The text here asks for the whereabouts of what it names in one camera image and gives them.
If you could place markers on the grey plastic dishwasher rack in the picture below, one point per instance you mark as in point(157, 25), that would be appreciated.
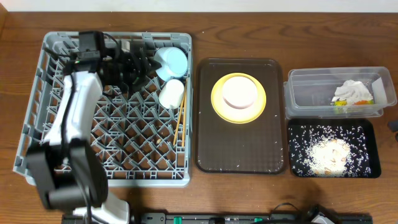
point(132, 135)

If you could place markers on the white napkin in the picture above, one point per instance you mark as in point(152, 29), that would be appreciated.
point(352, 91)

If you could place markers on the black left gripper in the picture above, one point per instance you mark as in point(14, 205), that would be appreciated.
point(131, 66)

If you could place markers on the light blue bowl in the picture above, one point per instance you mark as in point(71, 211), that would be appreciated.
point(174, 63)

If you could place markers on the pink small plate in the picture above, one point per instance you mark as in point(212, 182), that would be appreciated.
point(239, 92)

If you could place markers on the rice and food scraps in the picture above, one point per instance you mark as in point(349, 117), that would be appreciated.
point(328, 151)

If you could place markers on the yellow plate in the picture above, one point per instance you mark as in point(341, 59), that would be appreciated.
point(237, 116)

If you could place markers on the wooden chopstick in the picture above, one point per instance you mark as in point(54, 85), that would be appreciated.
point(179, 118)
point(184, 118)

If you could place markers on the clear plastic waste bin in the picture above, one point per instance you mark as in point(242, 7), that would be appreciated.
point(308, 92)

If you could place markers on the white cup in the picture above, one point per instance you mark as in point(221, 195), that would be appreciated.
point(171, 95)

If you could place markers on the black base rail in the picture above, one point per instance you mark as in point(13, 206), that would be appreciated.
point(316, 214)

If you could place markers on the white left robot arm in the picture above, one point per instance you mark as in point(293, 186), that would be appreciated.
point(67, 173)

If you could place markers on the dark brown serving tray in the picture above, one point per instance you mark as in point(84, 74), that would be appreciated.
point(256, 147)

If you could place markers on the black food waste tray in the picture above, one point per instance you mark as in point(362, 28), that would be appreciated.
point(369, 132)

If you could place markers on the green orange snack wrapper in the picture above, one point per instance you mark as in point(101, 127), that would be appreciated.
point(345, 103)

